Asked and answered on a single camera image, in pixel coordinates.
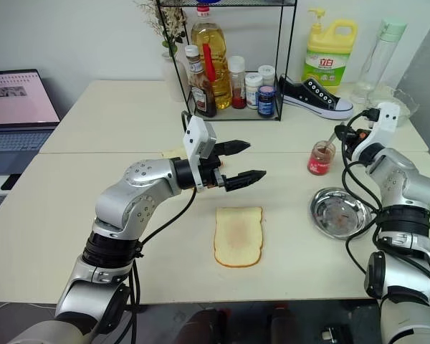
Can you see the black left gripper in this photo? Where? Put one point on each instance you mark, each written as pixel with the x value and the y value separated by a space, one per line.
pixel 210 172

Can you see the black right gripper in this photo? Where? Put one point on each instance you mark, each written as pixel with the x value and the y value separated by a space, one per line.
pixel 353 142

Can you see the metal spoon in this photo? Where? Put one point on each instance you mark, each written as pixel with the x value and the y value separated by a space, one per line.
pixel 330 140

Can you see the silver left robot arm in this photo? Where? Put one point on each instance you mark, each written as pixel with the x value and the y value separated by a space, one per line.
pixel 143 175

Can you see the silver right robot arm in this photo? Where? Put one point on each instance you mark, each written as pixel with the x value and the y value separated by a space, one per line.
pixel 405 179

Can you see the red jam jar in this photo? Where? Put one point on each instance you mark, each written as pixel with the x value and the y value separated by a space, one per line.
pixel 319 165

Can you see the toast bread slice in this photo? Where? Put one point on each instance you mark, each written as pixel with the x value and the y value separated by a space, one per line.
pixel 238 236

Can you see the black white canvas sneaker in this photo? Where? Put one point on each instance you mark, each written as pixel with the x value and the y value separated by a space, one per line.
pixel 308 93

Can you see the blue label dark jar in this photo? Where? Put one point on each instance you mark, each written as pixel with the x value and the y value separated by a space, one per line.
pixel 266 104

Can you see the red spice jar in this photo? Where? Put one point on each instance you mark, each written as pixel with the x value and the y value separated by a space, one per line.
pixel 237 93

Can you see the clear glass bowl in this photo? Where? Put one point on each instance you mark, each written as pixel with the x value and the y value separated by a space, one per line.
pixel 405 104

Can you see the white seasoning jar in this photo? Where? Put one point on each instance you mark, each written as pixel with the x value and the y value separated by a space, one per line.
pixel 253 93

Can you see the brown sauce bottle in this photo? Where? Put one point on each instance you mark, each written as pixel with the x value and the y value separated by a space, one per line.
pixel 200 96

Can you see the yellow detergent pump bottle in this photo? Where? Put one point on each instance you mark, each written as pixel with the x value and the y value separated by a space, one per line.
pixel 326 53

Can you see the small steel bowl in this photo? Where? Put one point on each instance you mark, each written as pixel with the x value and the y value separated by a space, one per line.
pixel 329 215

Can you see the clear jar white lid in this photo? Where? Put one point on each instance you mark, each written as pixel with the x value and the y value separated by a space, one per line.
pixel 266 73

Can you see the white vase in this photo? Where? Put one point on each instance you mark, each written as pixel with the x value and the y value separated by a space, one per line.
pixel 172 79

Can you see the clear bottle green cap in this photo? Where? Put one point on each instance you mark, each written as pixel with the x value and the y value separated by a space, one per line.
pixel 390 32

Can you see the cooking oil bottle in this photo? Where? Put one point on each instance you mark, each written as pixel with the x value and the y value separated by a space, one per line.
pixel 208 39

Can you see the dried flower bunch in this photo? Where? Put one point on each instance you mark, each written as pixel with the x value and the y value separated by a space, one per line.
pixel 172 25

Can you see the open laptop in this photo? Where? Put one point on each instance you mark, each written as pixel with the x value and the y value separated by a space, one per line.
pixel 18 100

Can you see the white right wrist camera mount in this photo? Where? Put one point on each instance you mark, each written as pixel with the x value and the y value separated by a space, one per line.
pixel 387 118

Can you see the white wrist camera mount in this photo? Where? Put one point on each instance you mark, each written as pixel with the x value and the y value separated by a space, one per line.
pixel 195 139
pixel 387 118

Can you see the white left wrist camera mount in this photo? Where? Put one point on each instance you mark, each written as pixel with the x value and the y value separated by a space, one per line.
pixel 195 139

